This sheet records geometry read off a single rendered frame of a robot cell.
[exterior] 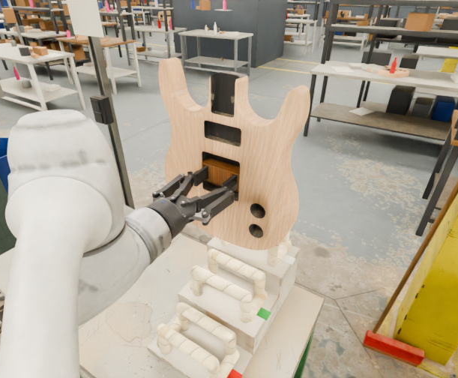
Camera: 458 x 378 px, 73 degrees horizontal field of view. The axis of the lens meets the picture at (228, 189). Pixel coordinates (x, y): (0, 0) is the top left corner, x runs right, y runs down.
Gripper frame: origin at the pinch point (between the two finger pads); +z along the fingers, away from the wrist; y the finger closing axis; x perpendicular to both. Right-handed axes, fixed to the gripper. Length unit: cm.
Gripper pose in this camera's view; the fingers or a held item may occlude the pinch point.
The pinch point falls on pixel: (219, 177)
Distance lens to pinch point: 69.7
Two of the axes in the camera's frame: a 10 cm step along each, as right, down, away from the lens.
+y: 8.4, 2.9, -4.5
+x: 0.0, -8.4, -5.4
